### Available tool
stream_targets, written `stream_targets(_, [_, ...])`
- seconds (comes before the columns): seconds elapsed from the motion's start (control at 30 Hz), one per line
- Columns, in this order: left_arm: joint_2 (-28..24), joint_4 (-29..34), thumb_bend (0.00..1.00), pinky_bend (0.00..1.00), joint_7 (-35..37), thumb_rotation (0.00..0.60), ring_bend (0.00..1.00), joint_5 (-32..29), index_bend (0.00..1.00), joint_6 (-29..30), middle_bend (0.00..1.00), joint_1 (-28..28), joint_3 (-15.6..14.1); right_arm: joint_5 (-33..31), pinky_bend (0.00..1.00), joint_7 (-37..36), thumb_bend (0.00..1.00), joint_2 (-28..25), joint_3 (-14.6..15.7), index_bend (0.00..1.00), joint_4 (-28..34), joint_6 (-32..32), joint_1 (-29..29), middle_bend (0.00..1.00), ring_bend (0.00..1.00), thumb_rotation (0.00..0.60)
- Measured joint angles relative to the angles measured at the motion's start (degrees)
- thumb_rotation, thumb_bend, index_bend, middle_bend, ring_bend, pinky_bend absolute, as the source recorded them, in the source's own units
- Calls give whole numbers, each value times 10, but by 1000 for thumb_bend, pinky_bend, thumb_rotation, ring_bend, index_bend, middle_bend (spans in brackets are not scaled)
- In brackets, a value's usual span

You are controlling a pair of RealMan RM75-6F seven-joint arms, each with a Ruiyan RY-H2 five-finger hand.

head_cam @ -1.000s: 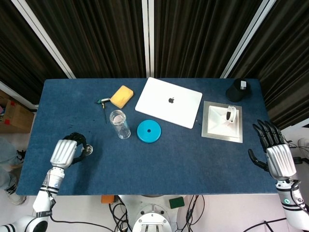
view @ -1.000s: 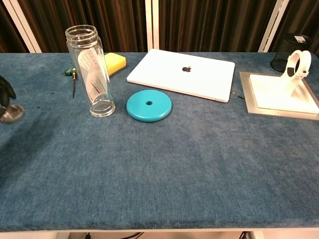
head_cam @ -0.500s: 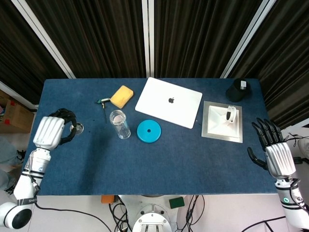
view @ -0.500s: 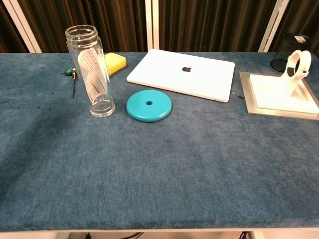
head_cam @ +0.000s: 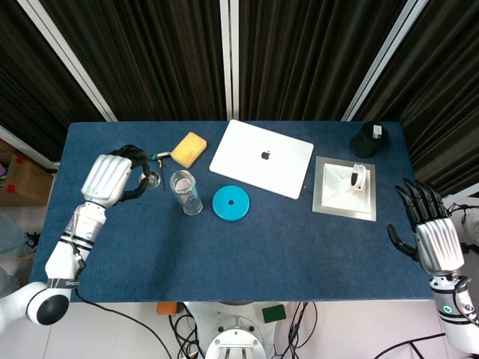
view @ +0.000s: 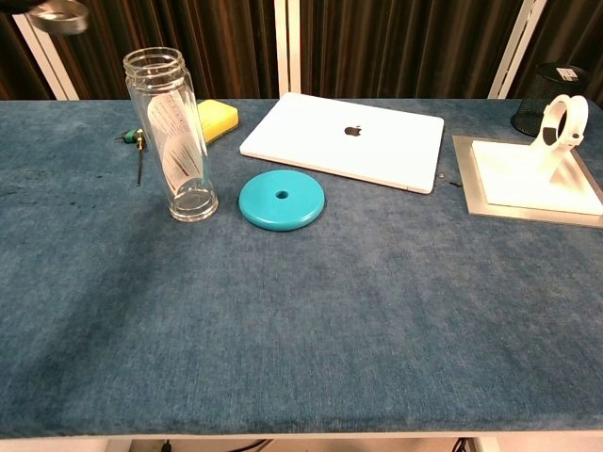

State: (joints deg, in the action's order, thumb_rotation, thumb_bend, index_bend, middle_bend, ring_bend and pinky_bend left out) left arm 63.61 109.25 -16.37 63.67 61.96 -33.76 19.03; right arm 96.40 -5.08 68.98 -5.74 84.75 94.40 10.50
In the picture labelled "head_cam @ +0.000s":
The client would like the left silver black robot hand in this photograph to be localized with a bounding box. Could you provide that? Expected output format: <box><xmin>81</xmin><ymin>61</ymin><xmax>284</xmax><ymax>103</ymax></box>
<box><xmin>81</xmin><ymin>144</ymin><xmax>152</xmax><ymax>209</ymax></box>

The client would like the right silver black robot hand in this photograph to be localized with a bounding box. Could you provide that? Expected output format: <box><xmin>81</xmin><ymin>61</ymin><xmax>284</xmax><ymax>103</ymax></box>
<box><xmin>387</xmin><ymin>179</ymin><xmax>466</xmax><ymax>277</ymax></box>

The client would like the small metal tea strainer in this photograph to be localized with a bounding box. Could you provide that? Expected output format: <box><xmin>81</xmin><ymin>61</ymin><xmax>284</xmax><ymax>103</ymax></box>
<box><xmin>138</xmin><ymin>170</ymin><xmax>162</xmax><ymax>190</ymax></box>

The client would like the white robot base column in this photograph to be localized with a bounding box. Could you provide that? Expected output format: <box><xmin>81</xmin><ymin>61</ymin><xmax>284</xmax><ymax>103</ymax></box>
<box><xmin>183</xmin><ymin>301</ymin><xmax>290</xmax><ymax>359</ymax></box>

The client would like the clear glass jar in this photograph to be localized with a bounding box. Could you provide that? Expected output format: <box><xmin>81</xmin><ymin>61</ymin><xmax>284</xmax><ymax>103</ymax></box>
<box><xmin>169</xmin><ymin>170</ymin><xmax>204</xmax><ymax>217</ymax></box>

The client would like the brown cardboard box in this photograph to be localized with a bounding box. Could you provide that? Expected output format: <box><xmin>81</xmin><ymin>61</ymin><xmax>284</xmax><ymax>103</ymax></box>
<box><xmin>0</xmin><ymin>140</ymin><xmax>54</xmax><ymax>207</ymax></box>

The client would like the yellow sponge block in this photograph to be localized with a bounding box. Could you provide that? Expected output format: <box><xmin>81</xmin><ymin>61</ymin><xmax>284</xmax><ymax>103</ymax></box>
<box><xmin>171</xmin><ymin>132</ymin><xmax>208</xmax><ymax>169</ymax></box>

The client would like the teal round disc with hole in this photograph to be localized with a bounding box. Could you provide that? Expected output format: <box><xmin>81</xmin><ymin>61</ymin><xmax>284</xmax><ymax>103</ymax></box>
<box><xmin>212</xmin><ymin>185</ymin><xmax>251</xmax><ymax>222</ymax></box>

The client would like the black mesh pen holder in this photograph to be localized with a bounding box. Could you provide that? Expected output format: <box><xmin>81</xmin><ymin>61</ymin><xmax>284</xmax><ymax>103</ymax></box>
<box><xmin>350</xmin><ymin>121</ymin><xmax>389</xmax><ymax>159</ymax></box>

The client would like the dark pleated curtain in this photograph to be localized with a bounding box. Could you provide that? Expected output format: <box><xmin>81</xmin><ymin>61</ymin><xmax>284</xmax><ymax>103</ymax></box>
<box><xmin>0</xmin><ymin>0</ymin><xmax>479</xmax><ymax>199</ymax></box>

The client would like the orange box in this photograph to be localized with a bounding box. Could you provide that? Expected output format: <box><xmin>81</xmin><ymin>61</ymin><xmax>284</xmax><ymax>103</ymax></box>
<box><xmin>156</xmin><ymin>301</ymin><xmax>178</xmax><ymax>317</ymax></box>

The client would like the white closed laptop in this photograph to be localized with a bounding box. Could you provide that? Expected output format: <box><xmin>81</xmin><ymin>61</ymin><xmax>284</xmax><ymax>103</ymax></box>
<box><xmin>209</xmin><ymin>119</ymin><xmax>315</xmax><ymax>200</ymax></box>

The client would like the blue table cloth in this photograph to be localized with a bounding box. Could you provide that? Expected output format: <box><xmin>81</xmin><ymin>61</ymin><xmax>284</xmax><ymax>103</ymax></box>
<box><xmin>29</xmin><ymin>120</ymin><xmax>435</xmax><ymax>304</ymax></box>

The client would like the green box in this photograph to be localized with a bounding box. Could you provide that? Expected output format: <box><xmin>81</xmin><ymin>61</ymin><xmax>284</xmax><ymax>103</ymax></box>
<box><xmin>261</xmin><ymin>304</ymin><xmax>287</xmax><ymax>325</ymax></box>

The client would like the green handled hex key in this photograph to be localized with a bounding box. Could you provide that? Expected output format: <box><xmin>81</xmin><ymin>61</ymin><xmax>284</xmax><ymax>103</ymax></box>
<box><xmin>150</xmin><ymin>151</ymin><xmax>174</xmax><ymax>193</ymax></box>

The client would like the white stand with ring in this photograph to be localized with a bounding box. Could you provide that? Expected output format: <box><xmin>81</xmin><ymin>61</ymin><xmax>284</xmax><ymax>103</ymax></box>
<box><xmin>320</xmin><ymin>162</ymin><xmax>372</xmax><ymax>212</ymax></box>

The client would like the white slanted frame post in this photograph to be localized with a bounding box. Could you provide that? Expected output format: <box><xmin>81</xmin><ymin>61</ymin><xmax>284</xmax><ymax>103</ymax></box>
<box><xmin>16</xmin><ymin>0</ymin><xmax>119</xmax><ymax>123</ymax></box>
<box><xmin>341</xmin><ymin>0</ymin><xmax>430</xmax><ymax>123</ymax></box>

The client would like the silver square base plate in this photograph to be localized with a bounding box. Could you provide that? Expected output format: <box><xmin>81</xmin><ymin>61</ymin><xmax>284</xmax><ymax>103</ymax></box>
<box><xmin>312</xmin><ymin>156</ymin><xmax>377</xmax><ymax>223</ymax></box>

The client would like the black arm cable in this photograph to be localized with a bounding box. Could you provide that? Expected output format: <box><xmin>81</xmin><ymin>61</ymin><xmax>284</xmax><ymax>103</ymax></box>
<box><xmin>73</xmin><ymin>287</ymin><xmax>174</xmax><ymax>359</ymax></box>

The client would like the white upright frame post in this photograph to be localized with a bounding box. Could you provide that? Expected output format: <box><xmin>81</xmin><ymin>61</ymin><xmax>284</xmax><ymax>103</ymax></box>
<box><xmin>219</xmin><ymin>0</ymin><xmax>240</xmax><ymax>121</ymax></box>

